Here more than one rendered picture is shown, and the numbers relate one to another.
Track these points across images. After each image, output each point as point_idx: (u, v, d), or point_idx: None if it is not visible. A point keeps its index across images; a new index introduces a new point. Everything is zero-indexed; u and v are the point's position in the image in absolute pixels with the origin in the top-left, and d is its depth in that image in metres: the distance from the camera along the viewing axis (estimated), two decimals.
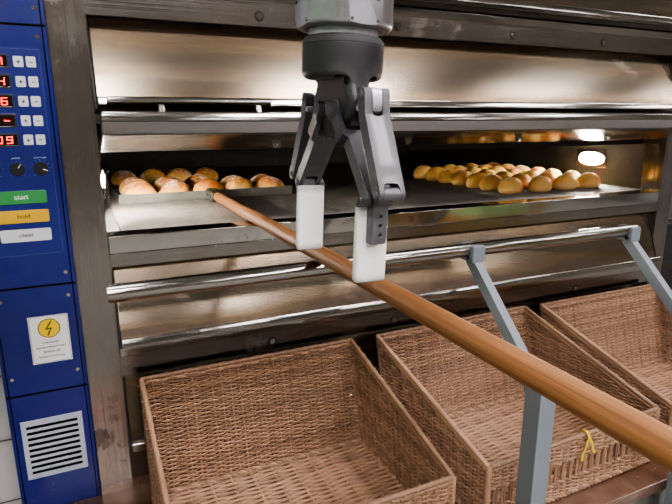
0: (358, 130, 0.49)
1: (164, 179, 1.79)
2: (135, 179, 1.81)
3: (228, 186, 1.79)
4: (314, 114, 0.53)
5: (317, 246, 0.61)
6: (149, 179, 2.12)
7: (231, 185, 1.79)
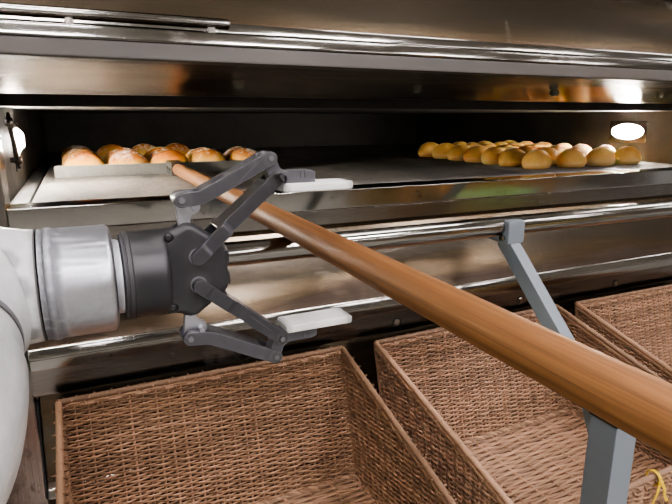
0: (219, 304, 0.51)
1: (116, 150, 1.47)
2: None
3: (194, 159, 1.47)
4: None
5: (347, 188, 0.53)
6: None
7: (198, 158, 1.47)
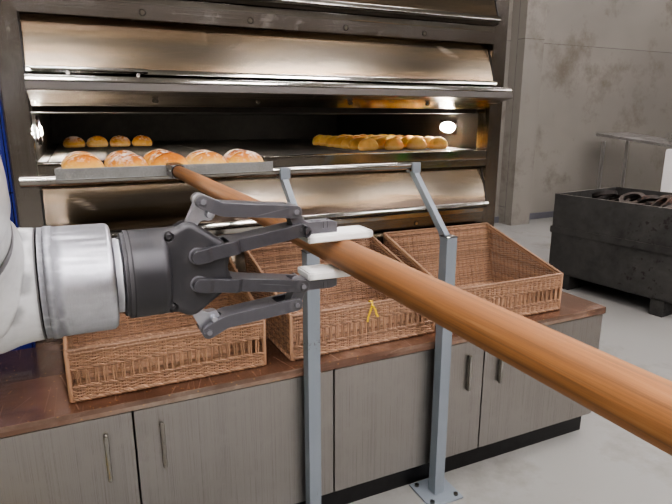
0: (229, 287, 0.51)
1: (116, 153, 1.47)
2: (81, 153, 1.50)
3: (194, 161, 1.47)
4: None
5: (367, 236, 0.55)
6: (94, 143, 2.67)
7: (198, 160, 1.47)
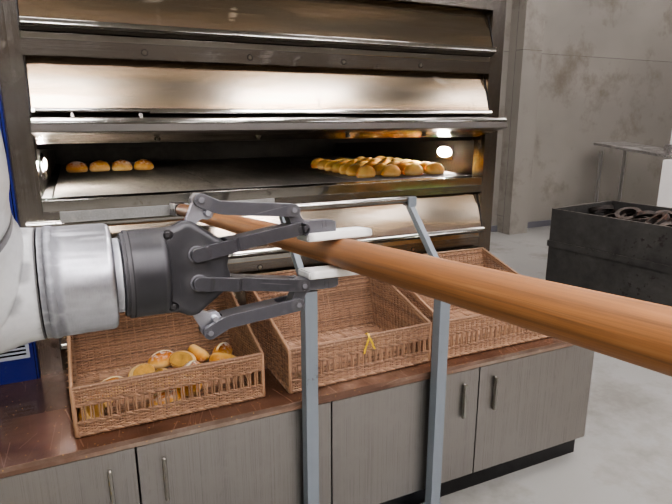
0: (229, 288, 0.51)
1: None
2: None
3: None
4: None
5: (367, 235, 0.55)
6: (96, 168, 2.72)
7: None
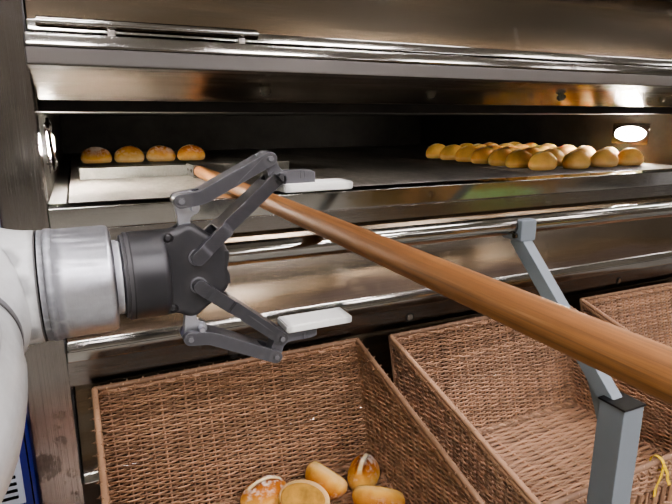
0: (219, 304, 0.51)
1: None
2: None
3: None
4: None
5: (347, 188, 0.53)
6: (125, 157, 1.86)
7: None
